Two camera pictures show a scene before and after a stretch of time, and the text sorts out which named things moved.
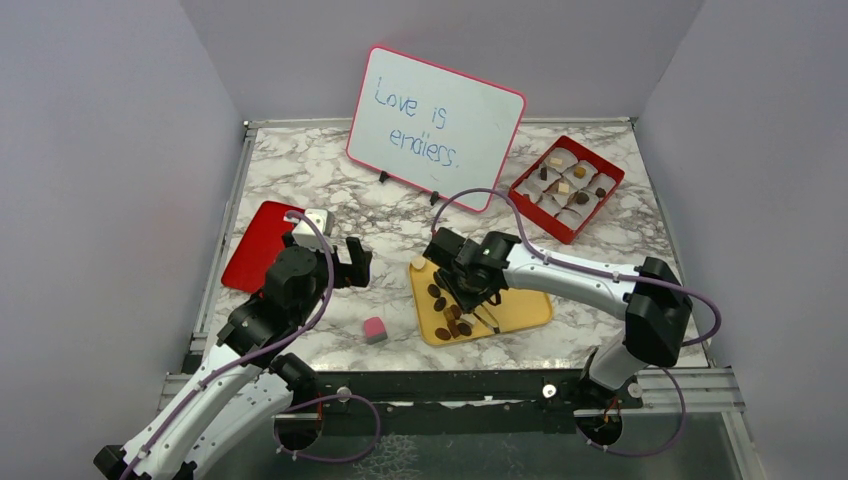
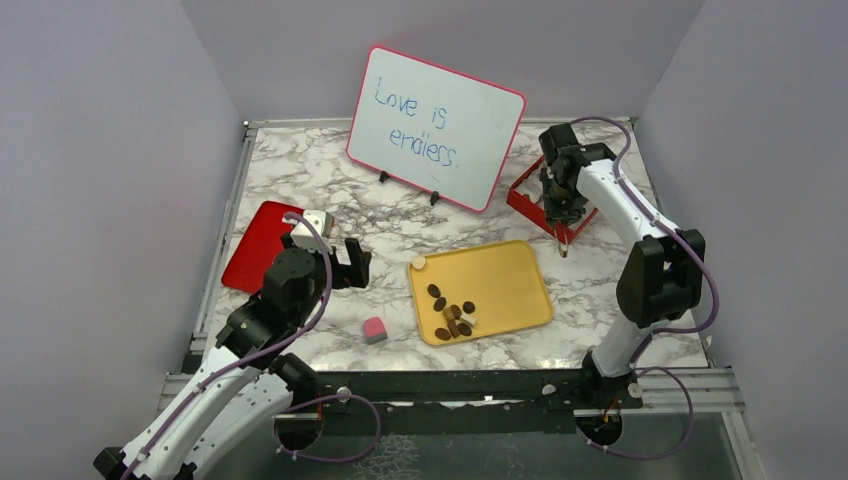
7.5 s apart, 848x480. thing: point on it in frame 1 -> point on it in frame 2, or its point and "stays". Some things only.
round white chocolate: [418, 262] stays
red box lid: [254, 253] stays
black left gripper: [355, 273] stays
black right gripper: [480, 296] -> [555, 212]
